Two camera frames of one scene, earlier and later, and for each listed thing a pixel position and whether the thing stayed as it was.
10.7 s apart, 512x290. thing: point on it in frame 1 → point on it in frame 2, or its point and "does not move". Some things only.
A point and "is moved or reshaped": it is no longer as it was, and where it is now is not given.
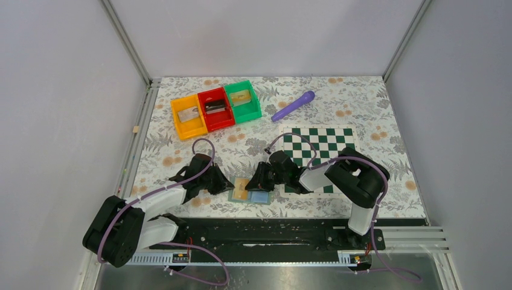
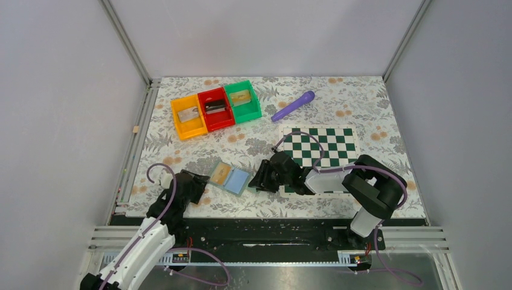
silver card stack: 188,114 does not move
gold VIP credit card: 240,191 is moved or reshaped
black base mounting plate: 271,234 does not move
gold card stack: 240,97 does not move
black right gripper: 258,180 does not move
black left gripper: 223,185 → 199,183
